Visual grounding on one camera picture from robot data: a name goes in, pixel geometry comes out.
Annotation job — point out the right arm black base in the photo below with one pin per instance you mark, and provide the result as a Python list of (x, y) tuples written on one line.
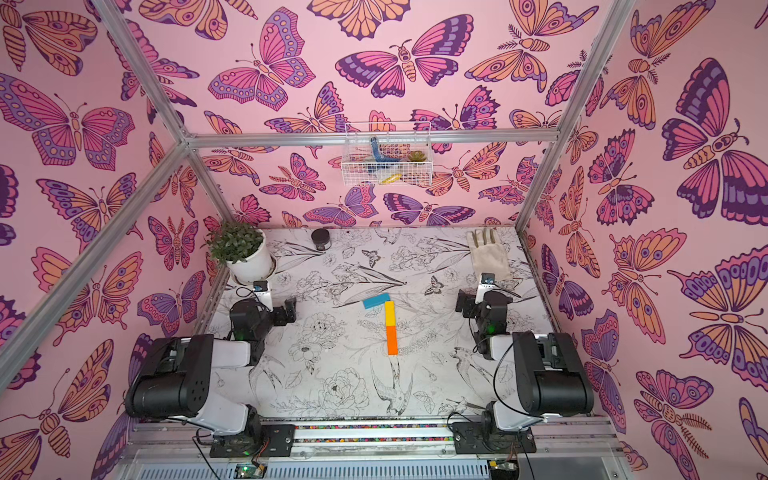
[(473, 438)]

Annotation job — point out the aluminium mounting rail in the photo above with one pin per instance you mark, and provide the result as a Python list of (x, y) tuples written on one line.
[(410, 437)]

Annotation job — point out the white wire basket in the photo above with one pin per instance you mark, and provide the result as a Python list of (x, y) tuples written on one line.
[(411, 136)]

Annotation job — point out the blue toy in basket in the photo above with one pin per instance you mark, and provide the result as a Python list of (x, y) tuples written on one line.
[(384, 158)]

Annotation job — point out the green toy in basket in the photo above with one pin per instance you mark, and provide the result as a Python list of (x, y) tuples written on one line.
[(417, 156)]

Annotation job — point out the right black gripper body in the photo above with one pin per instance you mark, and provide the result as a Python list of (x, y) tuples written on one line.
[(471, 302)]

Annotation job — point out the beige work glove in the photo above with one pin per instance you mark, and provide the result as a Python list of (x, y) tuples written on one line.
[(488, 254)]

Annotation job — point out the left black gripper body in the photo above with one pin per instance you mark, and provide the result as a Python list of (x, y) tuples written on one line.
[(266, 321)]

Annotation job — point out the yellow building block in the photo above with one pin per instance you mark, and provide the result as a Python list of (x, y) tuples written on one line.
[(390, 314)]

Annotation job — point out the small black round object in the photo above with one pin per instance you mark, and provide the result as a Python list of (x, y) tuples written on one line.
[(321, 239)]

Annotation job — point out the blue building block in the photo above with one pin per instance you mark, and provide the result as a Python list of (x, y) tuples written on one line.
[(376, 301)]

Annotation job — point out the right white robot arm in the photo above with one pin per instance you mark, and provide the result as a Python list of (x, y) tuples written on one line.
[(536, 377)]

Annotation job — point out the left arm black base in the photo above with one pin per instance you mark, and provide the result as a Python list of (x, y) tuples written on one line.
[(273, 441)]

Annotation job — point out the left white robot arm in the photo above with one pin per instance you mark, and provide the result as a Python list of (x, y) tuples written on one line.
[(174, 380)]

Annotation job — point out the orange building block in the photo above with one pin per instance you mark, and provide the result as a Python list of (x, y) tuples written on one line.
[(391, 340)]

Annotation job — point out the yellow toy in basket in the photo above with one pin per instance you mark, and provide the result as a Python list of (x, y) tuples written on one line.
[(391, 179)]

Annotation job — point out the potted green plant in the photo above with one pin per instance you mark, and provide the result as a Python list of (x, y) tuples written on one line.
[(243, 249)]

